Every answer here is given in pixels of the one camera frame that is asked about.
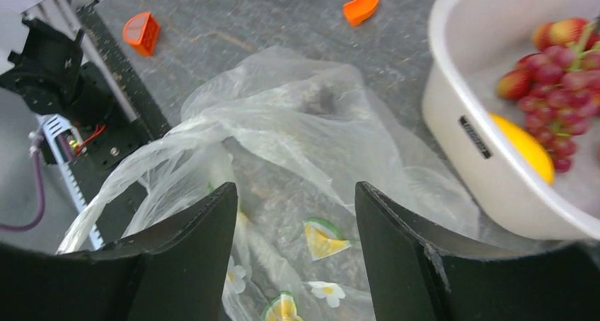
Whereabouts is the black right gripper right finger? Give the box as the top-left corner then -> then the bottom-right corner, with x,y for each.
355,182 -> 599,320

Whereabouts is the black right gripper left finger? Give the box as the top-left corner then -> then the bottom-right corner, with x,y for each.
1,182 -> 238,320

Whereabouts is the yellow fake banana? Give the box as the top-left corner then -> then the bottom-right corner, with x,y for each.
490,112 -> 555,185

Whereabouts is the translucent plastic bag with fruits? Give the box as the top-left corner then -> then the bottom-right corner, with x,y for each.
56,45 -> 540,321

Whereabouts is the red yellow fruit bunch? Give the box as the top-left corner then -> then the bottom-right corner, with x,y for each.
496,17 -> 599,101

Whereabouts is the dark red grape bunch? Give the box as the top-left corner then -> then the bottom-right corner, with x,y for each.
515,45 -> 600,174

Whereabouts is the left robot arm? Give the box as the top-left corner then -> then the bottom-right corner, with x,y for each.
1,18 -> 115,126

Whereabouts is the white plastic basin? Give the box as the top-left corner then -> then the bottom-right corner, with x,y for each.
422,0 -> 599,240

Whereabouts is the orange curved block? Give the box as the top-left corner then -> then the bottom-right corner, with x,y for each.
342,0 -> 380,27

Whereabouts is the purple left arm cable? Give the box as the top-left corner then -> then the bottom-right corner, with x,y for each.
0,131 -> 47,233

